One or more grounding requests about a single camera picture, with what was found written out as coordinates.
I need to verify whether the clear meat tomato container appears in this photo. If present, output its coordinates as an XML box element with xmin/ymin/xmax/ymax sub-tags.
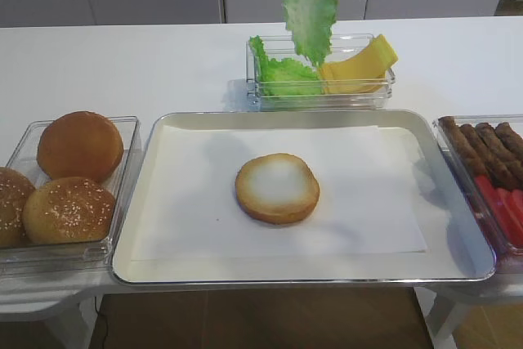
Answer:
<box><xmin>434</xmin><ymin>114</ymin><xmax>522</xmax><ymax>274</ymax></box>

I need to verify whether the bottom bun half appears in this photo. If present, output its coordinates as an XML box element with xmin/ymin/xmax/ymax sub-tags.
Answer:
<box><xmin>235</xmin><ymin>153</ymin><xmax>320</xmax><ymax>226</ymax></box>

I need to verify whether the sesame bun left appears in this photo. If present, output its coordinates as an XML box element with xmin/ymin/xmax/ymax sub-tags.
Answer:
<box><xmin>0</xmin><ymin>167</ymin><xmax>35</xmax><ymax>248</ymax></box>

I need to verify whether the green lettuce leaf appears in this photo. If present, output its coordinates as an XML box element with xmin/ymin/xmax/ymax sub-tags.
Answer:
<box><xmin>283</xmin><ymin>0</ymin><xmax>337</xmax><ymax>68</ymax></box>

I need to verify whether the sesame bun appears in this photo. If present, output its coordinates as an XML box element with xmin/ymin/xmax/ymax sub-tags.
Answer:
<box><xmin>22</xmin><ymin>177</ymin><xmax>115</xmax><ymax>244</ymax></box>
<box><xmin>0</xmin><ymin>167</ymin><xmax>35</xmax><ymax>248</ymax></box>

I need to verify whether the black cable under table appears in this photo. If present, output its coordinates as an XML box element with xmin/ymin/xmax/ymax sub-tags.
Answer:
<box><xmin>94</xmin><ymin>295</ymin><xmax>110</xmax><ymax>349</ymax></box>

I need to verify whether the green lettuce in container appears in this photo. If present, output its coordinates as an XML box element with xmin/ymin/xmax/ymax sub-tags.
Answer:
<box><xmin>248</xmin><ymin>36</ymin><xmax>322</xmax><ymax>96</ymax></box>

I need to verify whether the clear lettuce cheese container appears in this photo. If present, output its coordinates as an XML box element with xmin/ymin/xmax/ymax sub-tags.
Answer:
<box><xmin>246</xmin><ymin>34</ymin><xmax>396</xmax><ymax>111</ymax></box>

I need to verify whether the silver metal tray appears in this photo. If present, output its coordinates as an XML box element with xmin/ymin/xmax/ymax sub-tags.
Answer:
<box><xmin>112</xmin><ymin>110</ymin><xmax>496</xmax><ymax>286</ymax></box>

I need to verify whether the plain brown bun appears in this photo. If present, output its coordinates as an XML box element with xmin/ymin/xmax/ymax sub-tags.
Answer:
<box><xmin>37</xmin><ymin>111</ymin><xmax>123</xmax><ymax>183</ymax></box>

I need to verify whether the white paper sheet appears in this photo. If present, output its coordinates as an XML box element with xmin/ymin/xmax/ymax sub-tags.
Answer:
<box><xmin>134</xmin><ymin>126</ymin><xmax>427</xmax><ymax>260</ymax></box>

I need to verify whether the sesame bun right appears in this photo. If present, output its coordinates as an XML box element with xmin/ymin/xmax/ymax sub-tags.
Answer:
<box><xmin>22</xmin><ymin>177</ymin><xmax>115</xmax><ymax>244</ymax></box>

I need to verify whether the yellow cheese slice stack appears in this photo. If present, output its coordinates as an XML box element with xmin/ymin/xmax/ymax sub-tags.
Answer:
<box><xmin>319</xmin><ymin>34</ymin><xmax>398</xmax><ymax>95</ymax></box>

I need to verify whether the clear bun container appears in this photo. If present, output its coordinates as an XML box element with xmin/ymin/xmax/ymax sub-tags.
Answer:
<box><xmin>1</xmin><ymin>116</ymin><xmax>142</xmax><ymax>276</ymax></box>

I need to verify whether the brown meat patty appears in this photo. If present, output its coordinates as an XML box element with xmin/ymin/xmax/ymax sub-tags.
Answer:
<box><xmin>459</xmin><ymin>124</ymin><xmax>503</xmax><ymax>188</ymax></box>
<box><xmin>438</xmin><ymin>116</ymin><xmax>488</xmax><ymax>177</ymax></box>
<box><xmin>476</xmin><ymin>123</ymin><xmax>522</xmax><ymax>190</ymax></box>
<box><xmin>495</xmin><ymin>122</ymin><xmax>523</xmax><ymax>161</ymax></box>

